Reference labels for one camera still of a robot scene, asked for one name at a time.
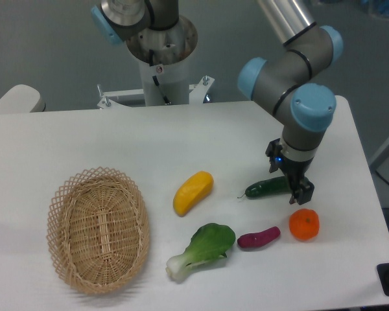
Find woven wicker basket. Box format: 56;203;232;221
47;167;150;295

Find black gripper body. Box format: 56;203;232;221
277;157;313;191

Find dark green cucumber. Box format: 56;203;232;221
239;176;290;199

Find green bok choy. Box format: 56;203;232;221
165;223;235;282

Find white chair armrest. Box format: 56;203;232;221
0;84;46;115

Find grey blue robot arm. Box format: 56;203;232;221
91;1;343;204

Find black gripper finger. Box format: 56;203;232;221
289;177;314;205

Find white pedestal base frame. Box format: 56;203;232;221
97;75;215;109

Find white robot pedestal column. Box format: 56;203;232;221
126;16;198;106

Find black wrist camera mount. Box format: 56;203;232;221
265;138;283;173

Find purple sweet potato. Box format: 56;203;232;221
237;226;281;249

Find yellow mango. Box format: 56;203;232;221
172;171;214;216

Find orange tangerine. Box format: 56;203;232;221
289;209;320;241

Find black pedestal cable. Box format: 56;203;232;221
148;48;172;106

